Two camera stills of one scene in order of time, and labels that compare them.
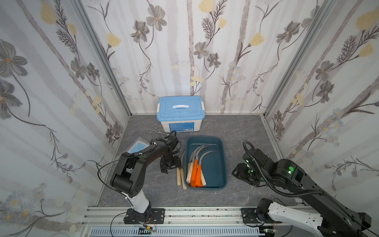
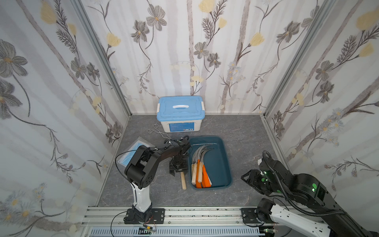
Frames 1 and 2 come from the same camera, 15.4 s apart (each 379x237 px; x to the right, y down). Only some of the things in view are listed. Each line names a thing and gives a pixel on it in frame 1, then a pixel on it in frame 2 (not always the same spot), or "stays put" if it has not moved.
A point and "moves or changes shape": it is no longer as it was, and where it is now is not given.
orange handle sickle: [193, 182] moves or changes shape
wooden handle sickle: [203, 179] to [209, 180]
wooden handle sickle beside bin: [182, 173] stays put
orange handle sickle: [199, 180] to [206, 182]
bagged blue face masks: [140, 144] stays put
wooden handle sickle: [178, 176] to [200, 165]
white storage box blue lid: [181, 113] stays put
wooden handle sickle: [190, 166] moves or changes shape
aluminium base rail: [103, 221] stays put
